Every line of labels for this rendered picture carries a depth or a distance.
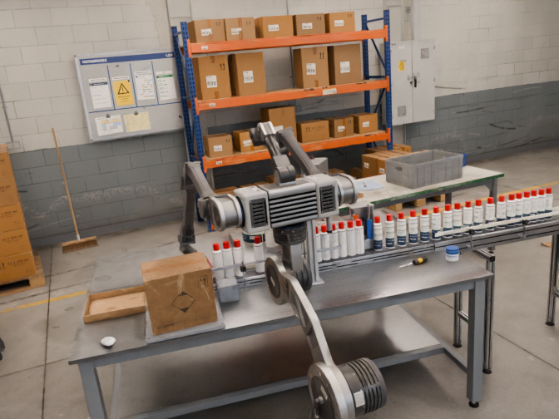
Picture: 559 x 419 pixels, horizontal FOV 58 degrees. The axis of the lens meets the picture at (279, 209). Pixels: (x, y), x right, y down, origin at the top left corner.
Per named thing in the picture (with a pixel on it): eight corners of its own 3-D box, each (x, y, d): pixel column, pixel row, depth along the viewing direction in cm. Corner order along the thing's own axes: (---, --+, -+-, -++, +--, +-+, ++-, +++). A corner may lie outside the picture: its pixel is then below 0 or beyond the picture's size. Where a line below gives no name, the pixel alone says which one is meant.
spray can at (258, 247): (264, 268, 282) (260, 234, 277) (266, 272, 277) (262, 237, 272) (254, 270, 281) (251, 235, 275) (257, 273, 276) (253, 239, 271)
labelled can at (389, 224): (392, 245, 299) (391, 212, 293) (396, 248, 294) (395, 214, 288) (383, 247, 298) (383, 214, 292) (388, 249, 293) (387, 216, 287)
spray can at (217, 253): (224, 276, 277) (220, 241, 271) (225, 279, 272) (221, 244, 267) (215, 278, 276) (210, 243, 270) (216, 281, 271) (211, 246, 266)
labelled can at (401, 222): (403, 243, 301) (403, 210, 295) (408, 246, 296) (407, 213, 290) (395, 244, 299) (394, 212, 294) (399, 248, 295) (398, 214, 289)
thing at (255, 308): (383, 212, 385) (383, 209, 385) (494, 278, 262) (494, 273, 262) (96, 259, 340) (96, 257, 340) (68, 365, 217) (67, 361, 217)
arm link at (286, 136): (271, 125, 242) (289, 119, 245) (270, 145, 253) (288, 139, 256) (316, 191, 220) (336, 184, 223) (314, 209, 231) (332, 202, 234)
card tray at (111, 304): (145, 291, 280) (145, 284, 278) (145, 312, 255) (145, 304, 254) (90, 301, 273) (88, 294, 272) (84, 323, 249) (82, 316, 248)
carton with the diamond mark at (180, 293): (209, 299, 257) (201, 250, 250) (218, 321, 235) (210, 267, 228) (149, 313, 249) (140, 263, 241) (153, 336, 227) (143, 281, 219)
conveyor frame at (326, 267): (425, 245, 308) (425, 238, 307) (434, 251, 298) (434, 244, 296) (150, 296, 273) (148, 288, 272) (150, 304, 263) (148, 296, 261)
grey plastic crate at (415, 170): (432, 171, 501) (432, 149, 495) (463, 178, 466) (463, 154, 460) (384, 182, 477) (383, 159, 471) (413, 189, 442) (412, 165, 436)
